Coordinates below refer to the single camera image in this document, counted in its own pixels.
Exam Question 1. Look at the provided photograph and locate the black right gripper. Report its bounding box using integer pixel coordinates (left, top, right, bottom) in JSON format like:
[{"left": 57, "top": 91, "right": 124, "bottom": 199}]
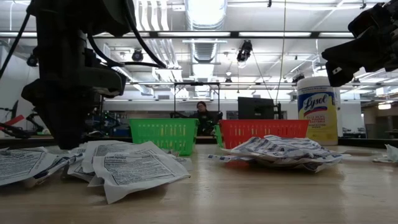
[{"left": 322, "top": 0, "right": 398, "bottom": 87}]

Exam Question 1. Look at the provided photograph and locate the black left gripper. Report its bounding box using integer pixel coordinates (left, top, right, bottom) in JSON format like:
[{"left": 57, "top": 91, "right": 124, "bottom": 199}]
[{"left": 21, "top": 30, "right": 127, "bottom": 149}]

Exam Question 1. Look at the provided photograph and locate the white LED light bar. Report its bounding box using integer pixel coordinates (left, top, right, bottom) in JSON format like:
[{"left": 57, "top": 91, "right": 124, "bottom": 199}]
[
  {"left": 238, "top": 31, "right": 312, "bottom": 38},
  {"left": 157, "top": 31, "right": 231, "bottom": 38},
  {"left": 318, "top": 31, "right": 355, "bottom": 38},
  {"left": 0, "top": 32, "right": 37, "bottom": 38}
]

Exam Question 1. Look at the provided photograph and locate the Lysol wipes canister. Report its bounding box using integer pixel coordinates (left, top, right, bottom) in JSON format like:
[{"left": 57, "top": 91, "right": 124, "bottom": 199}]
[{"left": 297, "top": 76, "right": 339, "bottom": 146}]

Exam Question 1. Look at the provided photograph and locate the blue box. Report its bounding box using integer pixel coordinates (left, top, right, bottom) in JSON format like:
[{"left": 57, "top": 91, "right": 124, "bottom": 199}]
[{"left": 113, "top": 126, "right": 131, "bottom": 138}]

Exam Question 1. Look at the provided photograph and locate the white blue-striped bandage wrapper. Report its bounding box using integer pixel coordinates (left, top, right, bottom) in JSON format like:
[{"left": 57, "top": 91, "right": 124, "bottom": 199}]
[
  {"left": 264, "top": 134, "right": 335, "bottom": 158},
  {"left": 221, "top": 135, "right": 315, "bottom": 159},
  {"left": 207, "top": 154, "right": 254, "bottom": 163},
  {"left": 254, "top": 154, "right": 352, "bottom": 174}
]

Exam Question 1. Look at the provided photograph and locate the green plastic basket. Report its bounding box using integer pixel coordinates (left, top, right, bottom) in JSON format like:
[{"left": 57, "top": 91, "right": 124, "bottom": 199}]
[
  {"left": 129, "top": 118, "right": 200, "bottom": 156},
  {"left": 213, "top": 124, "right": 223, "bottom": 147}
]

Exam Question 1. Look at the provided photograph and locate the black computer monitor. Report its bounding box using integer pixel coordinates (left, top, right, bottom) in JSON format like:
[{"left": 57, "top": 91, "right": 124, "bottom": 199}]
[{"left": 238, "top": 96, "right": 276, "bottom": 120}]

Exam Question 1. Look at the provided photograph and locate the small pale sachet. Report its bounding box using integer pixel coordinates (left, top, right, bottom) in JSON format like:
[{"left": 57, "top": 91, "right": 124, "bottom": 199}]
[{"left": 372, "top": 143, "right": 398, "bottom": 164}]

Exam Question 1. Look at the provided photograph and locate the red plastic basket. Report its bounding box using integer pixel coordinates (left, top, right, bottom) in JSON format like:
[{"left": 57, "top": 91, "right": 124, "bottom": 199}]
[{"left": 219, "top": 119, "right": 310, "bottom": 149}]

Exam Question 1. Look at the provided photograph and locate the person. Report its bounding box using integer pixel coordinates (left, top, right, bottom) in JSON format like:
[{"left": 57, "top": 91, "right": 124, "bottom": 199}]
[{"left": 189, "top": 101, "right": 223, "bottom": 136}]

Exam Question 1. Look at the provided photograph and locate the thin hanging cable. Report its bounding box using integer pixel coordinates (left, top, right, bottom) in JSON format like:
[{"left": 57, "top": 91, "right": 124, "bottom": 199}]
[
  {"left": 275, "top": 0, "right": 287, "bottom": 105},
  {"left": 251, "top": 49, "right": 274, "bottom": 101}
]

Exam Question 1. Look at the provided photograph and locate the black overhead camera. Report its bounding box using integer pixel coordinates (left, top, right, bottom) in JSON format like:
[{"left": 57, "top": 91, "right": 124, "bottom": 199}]
[{"left": 236, "top": 39, "right": 253, "bottom": 63}]

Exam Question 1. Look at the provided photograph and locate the black background rig frame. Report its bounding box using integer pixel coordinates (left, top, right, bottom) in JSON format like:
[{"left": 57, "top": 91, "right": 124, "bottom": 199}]
[{"left": 173, "top": 82, "right": 221, "bottom": 121}]

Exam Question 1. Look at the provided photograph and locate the silver ceiling air duct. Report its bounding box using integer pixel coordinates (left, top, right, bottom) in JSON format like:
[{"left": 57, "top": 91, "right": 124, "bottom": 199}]
[{"left": 183, "top": 0, "right": 229, "bottom": 98}]

